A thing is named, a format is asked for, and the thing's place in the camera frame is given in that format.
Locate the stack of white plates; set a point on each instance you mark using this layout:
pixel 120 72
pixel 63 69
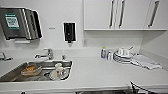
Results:
pixel 120 60

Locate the white cups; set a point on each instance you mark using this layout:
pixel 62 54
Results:
pixel 123 52

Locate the small white bottle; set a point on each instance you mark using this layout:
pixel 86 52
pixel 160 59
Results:
pixel 109 55

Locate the blue dish soap bottle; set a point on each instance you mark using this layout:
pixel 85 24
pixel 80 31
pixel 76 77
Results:
pixel 103 52

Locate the white plate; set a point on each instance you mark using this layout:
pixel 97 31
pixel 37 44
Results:
pixel 66 76

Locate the small chrome sink pump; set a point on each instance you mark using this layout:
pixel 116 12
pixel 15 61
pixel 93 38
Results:
pixel 63 57

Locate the white mug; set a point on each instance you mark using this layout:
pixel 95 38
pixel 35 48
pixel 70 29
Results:
pixel 59 70

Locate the white two-door base cabinet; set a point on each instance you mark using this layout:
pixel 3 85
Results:
pixel 50 92

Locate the black soap dispenser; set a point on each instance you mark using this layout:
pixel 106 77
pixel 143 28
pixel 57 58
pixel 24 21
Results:
pixel 69 31

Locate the chrome faucet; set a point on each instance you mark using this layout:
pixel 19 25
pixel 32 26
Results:
pixel 49 54

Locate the container with orange sponge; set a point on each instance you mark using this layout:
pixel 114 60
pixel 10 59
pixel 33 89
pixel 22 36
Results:
pixel 31 70

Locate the stainless steel sink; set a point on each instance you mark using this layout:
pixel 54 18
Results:
pixel 10 77

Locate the steel paper towel dispenser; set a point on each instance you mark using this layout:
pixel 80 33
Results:
pixel 16 23

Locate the white wall cabinet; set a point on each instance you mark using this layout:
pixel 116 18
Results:
pixel 96 15

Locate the small wall label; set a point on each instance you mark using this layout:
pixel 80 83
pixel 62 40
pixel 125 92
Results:
pixel 52 28

